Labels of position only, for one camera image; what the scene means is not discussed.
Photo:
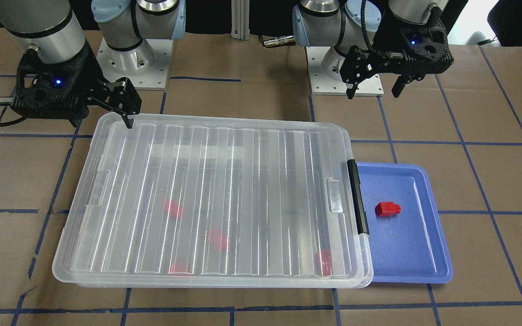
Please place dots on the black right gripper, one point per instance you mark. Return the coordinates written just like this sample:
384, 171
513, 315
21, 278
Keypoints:
84, 68

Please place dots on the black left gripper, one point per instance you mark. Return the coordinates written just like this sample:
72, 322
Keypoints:
384, 44

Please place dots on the clear plastic box lid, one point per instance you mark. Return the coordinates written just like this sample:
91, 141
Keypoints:
206, 199

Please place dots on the red block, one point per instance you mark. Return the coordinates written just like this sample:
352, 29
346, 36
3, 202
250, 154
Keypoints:
387, 209
323, 260
178, 269
173, 209
217, 240

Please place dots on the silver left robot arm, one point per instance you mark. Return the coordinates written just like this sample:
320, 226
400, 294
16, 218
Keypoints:
341, 25

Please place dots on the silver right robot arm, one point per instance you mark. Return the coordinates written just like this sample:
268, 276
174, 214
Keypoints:
52, 28

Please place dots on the clear plastic storage box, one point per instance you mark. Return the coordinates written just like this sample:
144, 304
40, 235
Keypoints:
365, 253

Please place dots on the red block in box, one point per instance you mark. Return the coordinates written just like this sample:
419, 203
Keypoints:
323, 260
173, 209
217, 240
178, 269

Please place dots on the blue plastic tray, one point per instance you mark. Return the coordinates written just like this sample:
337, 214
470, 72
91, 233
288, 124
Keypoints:
410, 247

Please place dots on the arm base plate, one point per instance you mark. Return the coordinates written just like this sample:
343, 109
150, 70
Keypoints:
323, 64
146, 66

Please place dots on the metal cable connector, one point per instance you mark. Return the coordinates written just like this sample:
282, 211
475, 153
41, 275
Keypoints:
275, 42

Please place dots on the aluminium frame post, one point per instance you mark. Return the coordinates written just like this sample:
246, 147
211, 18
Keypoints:
240, 19

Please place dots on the black box latch handle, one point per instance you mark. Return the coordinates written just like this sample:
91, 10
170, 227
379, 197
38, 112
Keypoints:
357, 199

